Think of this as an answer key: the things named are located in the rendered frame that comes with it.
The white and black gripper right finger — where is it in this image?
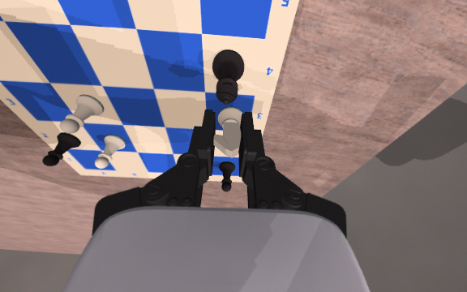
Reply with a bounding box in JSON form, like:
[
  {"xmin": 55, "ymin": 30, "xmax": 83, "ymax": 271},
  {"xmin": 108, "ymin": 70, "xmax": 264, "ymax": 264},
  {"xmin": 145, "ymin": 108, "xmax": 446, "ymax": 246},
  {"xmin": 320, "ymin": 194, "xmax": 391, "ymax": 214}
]
[{"xmin": 238, "ymin": 112, "xmax": 347, "ymax": 239}]

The blue and cream chessboard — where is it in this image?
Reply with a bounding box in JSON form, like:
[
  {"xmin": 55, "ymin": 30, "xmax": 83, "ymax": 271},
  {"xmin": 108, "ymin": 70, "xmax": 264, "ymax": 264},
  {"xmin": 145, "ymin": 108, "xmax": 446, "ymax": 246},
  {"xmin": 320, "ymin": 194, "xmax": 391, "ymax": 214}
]
[{"xmin": 0, "ymin": 0, "xmax": 299, "ymax": 178}]

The white pawn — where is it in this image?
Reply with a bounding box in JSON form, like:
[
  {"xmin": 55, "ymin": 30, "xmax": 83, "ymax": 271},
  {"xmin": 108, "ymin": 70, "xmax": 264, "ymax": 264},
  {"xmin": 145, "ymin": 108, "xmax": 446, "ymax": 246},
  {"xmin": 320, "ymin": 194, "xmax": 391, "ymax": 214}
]
[
  {"xmin": 60, "ymin": 94, "xmax": 104, "ymax": 134},
  {"xmin": 95, "ymin": 135, "xmax": 126, "ymax": 169}
]

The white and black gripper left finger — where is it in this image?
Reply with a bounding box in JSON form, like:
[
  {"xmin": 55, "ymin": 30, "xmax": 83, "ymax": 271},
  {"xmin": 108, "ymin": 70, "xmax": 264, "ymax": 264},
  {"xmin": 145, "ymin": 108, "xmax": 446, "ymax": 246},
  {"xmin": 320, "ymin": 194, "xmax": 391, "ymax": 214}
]
[{"xmin": 92, "ymin": 109, "xmax": 216, "ymax": 236}]

